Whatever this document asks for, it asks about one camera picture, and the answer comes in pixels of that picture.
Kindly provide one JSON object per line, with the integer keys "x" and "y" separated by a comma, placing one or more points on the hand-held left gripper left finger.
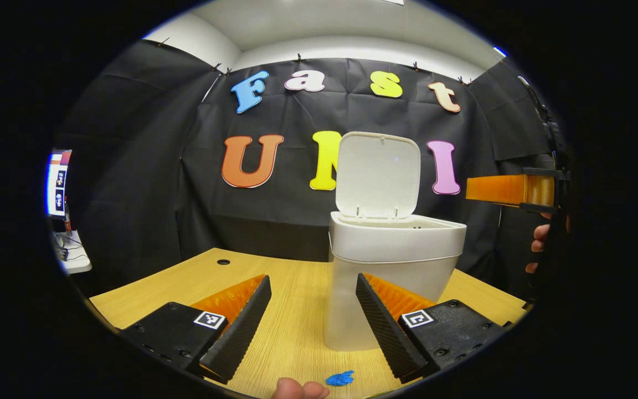
{"x": 241, "y": 332}

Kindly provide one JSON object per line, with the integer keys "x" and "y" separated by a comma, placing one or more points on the blue paper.
{"x": 341, "y": 379}

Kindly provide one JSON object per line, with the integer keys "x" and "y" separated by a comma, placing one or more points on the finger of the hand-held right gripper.
{"x": 502, "y": 189}

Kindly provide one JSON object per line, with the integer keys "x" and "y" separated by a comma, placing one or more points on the computer monitor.
{"x": 57, "y": 185}

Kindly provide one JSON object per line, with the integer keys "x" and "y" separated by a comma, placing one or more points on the wooden desktop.
{"x": 297, "y": 310}

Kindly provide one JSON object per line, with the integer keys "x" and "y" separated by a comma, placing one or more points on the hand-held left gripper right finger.
{"x": 385, "y": 332}

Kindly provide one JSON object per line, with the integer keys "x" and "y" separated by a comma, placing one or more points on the white desktop garbage bin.
{"x": 391, "y": 244}

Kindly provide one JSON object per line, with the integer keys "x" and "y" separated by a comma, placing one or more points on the ceiling light panel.
{"x": 500, "y": 52}
{"x": 392, "y": 2}

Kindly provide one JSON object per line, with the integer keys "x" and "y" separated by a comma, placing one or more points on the black backdrop cloth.
{"x": 130, "y": 166}

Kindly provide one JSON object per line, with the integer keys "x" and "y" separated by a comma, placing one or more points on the white side desk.
{"x": 75, "y": 257}

